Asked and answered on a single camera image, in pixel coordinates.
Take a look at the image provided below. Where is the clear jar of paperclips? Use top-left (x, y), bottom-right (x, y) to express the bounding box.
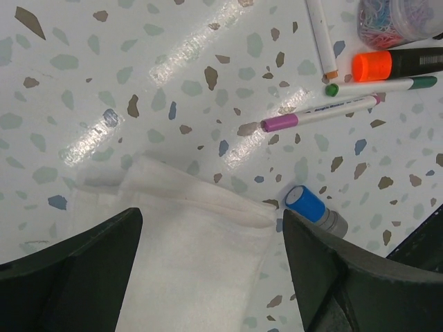
top-left (358, 0), bottom-right (442, 50)

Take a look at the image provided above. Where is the peach capped white marker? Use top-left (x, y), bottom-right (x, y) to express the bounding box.
top-left (306, 0), bottom-right (338, 80)

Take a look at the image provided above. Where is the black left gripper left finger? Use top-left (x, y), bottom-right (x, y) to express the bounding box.
top-left (1, 208), bottom-right (143, 331)

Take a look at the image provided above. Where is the pink capped white marker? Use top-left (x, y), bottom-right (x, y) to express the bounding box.
top-left (261, 95), bottom-right (380, 133)

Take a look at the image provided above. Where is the orange capped black highlighter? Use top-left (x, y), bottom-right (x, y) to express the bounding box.
top-left (352, 47), bottom-right (442, 82)

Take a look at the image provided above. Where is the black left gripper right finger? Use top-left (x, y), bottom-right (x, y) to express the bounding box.
top-left (282, 210), bottom-right (442, 331)

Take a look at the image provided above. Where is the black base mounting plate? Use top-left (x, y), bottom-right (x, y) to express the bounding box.
top-left (387, 205), bottom-right (443, 274)

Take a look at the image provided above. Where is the white folded towel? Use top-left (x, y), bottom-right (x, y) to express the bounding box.
top-left (71, 156), bottom-right (276, 331)

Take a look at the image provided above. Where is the blue grey stamp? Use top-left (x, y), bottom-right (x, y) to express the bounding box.
top-left (284, 185), bottom-right (348, 238)

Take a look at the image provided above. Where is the green capped white marker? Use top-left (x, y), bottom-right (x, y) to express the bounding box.
top-left (325, 76), bottom-right (437, 97)

